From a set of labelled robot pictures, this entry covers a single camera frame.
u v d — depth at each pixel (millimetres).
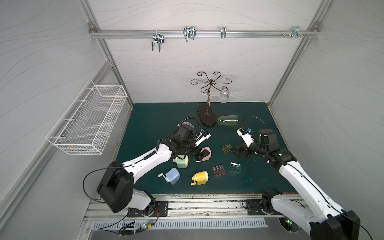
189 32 764
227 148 957
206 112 1123
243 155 690
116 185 415
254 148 666
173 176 766
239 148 678
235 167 884
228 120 1034
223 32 778
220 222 704
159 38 783
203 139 705
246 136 675
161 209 736
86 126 685
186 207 750
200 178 761
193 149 706
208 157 758
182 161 827
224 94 978
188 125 700
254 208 731
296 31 768
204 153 711
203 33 772
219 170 862
